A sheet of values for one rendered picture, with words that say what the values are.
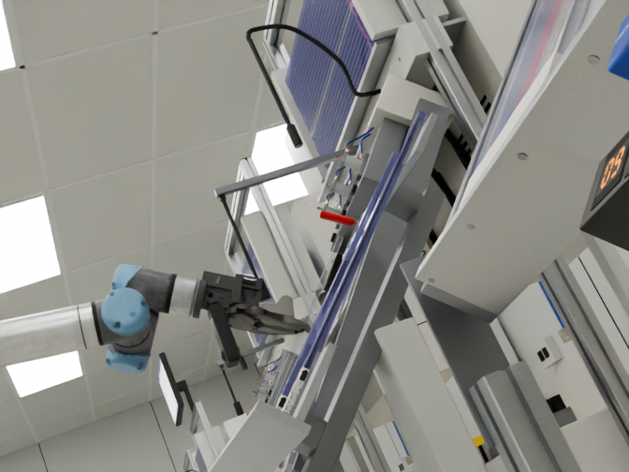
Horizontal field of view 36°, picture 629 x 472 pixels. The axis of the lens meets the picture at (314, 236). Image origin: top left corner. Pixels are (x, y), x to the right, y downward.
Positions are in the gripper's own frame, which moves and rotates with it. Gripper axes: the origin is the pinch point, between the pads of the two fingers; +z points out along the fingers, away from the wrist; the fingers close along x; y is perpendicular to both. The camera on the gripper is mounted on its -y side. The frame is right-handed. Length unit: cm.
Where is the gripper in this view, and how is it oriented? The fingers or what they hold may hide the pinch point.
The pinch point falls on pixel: (299, 330)
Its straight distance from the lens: 181.3
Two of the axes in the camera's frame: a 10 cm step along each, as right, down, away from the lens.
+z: 9.7, 2.1, 0.9
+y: 1.4, -8.8, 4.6
